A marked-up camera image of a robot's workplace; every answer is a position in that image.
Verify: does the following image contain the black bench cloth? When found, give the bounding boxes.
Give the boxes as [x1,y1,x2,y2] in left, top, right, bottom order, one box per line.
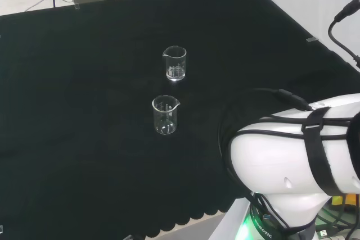
[0,0,360,238]

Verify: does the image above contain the thick black cable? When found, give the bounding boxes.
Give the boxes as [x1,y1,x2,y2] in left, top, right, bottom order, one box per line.
[328,0,360,70]

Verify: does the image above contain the clear glass beaker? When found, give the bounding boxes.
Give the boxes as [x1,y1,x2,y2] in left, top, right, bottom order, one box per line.
[162,45,187,82]
[151,94,181,135]

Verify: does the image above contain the yellow stop button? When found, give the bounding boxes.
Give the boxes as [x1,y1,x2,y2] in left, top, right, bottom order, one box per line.
[331,193,360,213]

